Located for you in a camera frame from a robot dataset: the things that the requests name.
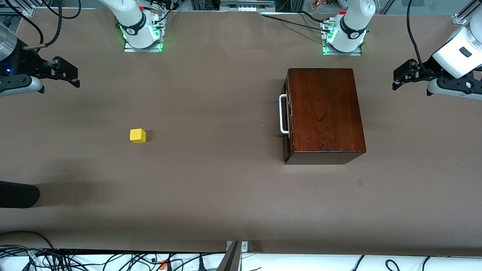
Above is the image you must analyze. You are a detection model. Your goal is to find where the black cable tangle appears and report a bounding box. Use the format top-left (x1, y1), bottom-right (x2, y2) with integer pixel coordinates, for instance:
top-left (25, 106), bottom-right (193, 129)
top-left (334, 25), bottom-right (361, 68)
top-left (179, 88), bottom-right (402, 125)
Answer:
top-left (0, 230), bottom-right (226, 271)

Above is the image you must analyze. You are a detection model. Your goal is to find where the aluminium frame profile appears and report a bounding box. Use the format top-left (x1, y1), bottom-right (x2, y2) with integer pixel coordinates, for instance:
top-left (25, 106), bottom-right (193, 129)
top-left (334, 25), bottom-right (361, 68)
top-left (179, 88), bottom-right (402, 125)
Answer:
top-left (0, 0), bottom-right (35, 16)
top-left (454, 0), bottom-right (482, 26)

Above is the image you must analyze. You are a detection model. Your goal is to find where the black foam cylinder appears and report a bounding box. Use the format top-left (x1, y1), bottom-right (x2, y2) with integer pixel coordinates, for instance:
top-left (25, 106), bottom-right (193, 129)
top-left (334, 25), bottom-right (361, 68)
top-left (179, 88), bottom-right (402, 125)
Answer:
top-left (0, 181), bottom-right (40, 209)

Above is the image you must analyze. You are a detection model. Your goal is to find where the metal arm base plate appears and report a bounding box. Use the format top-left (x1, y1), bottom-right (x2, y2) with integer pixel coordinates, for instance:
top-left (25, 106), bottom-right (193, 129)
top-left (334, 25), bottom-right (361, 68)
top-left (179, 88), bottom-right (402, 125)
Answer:
top-left (321, 21), bottom-right (363, 56)
top-left (124, 21), bottom-right (163, 53)

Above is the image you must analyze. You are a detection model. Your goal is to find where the wooden drawer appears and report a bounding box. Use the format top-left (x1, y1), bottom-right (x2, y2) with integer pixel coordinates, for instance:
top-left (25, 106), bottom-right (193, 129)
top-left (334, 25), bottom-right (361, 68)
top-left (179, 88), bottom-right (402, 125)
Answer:
top-left (285, 72), bottom-right (293, 151)

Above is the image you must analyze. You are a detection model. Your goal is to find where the dark angled metal bar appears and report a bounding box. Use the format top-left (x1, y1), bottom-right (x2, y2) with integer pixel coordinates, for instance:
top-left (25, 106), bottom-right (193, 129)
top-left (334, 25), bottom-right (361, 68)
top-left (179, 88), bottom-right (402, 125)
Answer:
top-left (217, 241), bottom-right (242, 271)

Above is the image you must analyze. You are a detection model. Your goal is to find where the dark brown wooden cabinet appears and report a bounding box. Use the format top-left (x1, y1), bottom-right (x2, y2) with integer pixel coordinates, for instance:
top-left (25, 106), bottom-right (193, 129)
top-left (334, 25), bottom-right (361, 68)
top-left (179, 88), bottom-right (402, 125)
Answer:
top-left (283, 68), bottom-right (366, 165)

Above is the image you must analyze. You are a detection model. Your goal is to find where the white drawer handle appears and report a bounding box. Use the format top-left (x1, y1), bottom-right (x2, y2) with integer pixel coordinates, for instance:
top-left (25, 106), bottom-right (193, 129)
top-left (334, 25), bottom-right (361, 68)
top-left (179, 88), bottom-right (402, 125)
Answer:
top-left (279, 94), bottom-right (290, 135)

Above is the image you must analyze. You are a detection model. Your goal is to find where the black cable on table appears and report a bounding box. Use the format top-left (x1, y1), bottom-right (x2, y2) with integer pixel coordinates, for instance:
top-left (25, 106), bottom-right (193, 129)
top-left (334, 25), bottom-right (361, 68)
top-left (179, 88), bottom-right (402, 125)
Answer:
top-left (261, 11), bottom-right (333, 33)

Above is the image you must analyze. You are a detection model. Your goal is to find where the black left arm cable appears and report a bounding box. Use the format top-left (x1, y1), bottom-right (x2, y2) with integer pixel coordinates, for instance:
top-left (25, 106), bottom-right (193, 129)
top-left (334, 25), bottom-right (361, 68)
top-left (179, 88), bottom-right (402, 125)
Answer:
top-left (406, 0), bottom-right (428, 74)

